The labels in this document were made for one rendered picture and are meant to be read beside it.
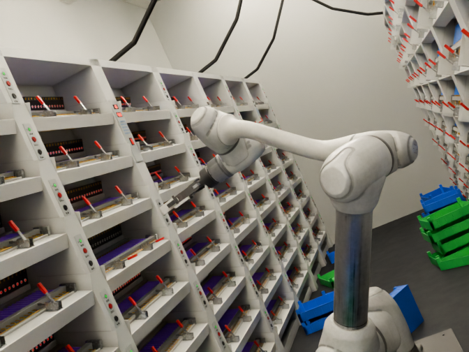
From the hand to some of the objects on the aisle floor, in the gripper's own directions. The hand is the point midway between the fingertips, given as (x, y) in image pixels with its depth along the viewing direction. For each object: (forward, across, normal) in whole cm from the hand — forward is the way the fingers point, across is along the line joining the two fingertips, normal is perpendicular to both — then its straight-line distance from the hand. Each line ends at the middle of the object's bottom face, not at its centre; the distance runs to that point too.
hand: (170, 206), depth 222 cm
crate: (-22, +94, -113) cm, 149 cm away
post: (+50, -35, -98) cm, 115 cm away
